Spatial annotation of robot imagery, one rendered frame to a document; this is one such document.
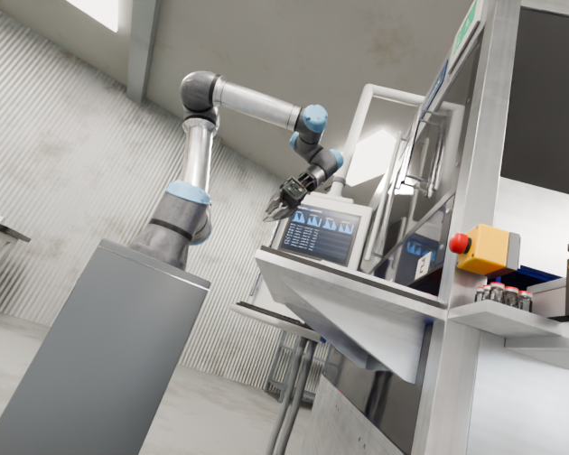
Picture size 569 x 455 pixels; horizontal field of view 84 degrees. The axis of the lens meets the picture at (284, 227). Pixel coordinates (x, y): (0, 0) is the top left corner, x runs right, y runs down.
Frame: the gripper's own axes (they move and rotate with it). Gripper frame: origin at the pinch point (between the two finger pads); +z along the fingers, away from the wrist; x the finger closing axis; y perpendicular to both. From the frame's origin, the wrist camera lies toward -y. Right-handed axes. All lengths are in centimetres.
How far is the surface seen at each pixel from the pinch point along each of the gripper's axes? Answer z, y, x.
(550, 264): -20, 38, 55
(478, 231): -9, 44, 39
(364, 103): -136, -59, -32
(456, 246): -6, 41, 38
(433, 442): 21, 31, 57
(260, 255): 17.6, 25.2, 11.7
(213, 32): -161, -128, -215
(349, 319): 11.9, 20.0, 35.2
